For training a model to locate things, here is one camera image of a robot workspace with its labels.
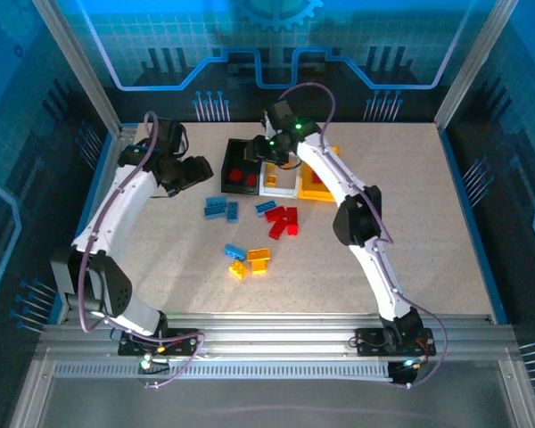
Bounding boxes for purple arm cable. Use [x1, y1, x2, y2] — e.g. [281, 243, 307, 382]
[278, 83, 449, 391]
[77, 110, 206, 390]

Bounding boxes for black connector box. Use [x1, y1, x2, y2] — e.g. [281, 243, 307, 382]
[387, 356, 429, 390]
[136, 354, 173, 389]

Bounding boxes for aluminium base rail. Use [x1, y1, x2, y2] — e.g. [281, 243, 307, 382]
[37, 310, 521, 358]

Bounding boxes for black plastic container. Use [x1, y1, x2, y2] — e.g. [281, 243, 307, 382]
[220, 137, 264, 196]

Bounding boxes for aluminium side rail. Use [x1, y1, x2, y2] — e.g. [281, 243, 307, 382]
[64, 123, 138, 322]

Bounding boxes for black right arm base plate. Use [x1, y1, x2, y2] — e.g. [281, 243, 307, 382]
[354, 327, 437, 358]

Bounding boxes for white plastic container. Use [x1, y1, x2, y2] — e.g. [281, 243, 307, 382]
[258, 153, 302, 199]

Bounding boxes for aluminium frame post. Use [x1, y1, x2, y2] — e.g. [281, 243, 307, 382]
[30, 0, 127, 137]
[432, 0, 523, 133]

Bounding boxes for slotted grey cable duct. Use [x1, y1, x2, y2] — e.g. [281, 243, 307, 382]
[53, 359, 393, 381]

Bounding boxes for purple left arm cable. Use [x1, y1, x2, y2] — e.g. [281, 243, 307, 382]
[77, 110, 206, 390]

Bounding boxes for yellow plastic container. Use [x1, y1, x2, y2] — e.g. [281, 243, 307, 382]
[296, 144, 342, 204]

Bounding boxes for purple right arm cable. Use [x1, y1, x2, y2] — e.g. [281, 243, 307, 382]
[278, 83, 449, 391]

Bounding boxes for blue table edge strip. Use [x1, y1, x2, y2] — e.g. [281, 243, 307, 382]
[437, 127, 509, 325]
[48, 131, 116, 322]

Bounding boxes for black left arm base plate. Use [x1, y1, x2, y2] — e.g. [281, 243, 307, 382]
[117, 327, 201, 358]

